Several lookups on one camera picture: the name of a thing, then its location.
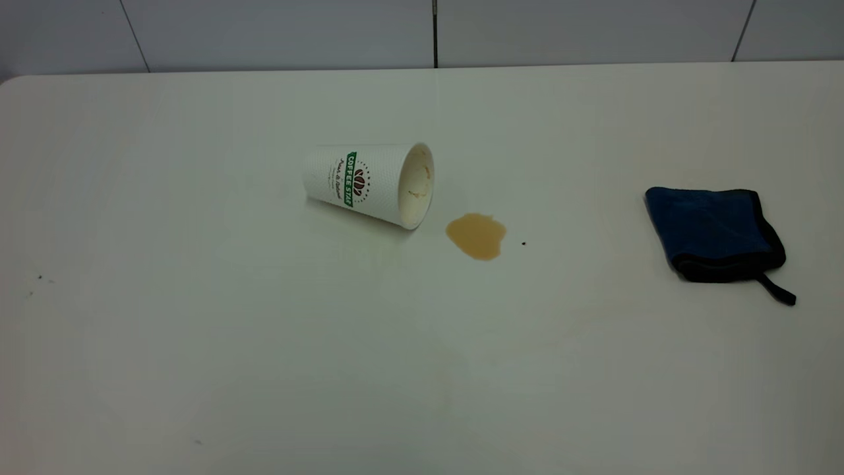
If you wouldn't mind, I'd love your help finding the white paper coffee cup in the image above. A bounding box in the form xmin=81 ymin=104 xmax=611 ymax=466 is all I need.
xmin=303 ymin=142 xmax=436 ymax=231

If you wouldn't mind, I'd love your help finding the blue cloth with black trim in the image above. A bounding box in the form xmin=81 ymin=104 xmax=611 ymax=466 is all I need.
xmin=644 ymin=187 xmax=798 ymax=307

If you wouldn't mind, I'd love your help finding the brown coffee spill puddle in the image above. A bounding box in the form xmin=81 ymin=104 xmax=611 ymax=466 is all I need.
xmin=445 ymin=212 xmax=508 ymax=262

